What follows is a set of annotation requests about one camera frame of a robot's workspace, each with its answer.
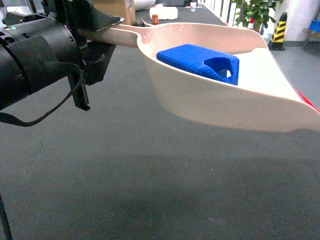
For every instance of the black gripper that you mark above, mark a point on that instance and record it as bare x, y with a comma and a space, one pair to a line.
82, 61

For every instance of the blue plastic part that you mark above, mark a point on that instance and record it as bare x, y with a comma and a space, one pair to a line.
204, 62

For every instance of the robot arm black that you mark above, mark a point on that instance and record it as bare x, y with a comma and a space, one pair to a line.
45, 48

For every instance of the large cardboard box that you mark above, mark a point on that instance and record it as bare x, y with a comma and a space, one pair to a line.
120, 8

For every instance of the orange bottle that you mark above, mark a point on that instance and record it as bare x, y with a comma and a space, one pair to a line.
155, 19

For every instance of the white foam box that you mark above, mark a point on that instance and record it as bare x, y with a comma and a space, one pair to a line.
164, 12

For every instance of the paper cup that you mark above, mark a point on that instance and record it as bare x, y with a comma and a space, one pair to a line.
193, 6

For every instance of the red white traffic cone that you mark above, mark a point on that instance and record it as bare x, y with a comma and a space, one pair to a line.
251, 24

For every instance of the potted green plant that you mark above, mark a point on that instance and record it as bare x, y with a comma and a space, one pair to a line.
259, 10

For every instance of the yellow black bollard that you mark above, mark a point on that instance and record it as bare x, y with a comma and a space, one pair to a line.
276, 42

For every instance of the wooden handled brush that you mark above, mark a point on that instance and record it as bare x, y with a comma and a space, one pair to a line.
146, 24

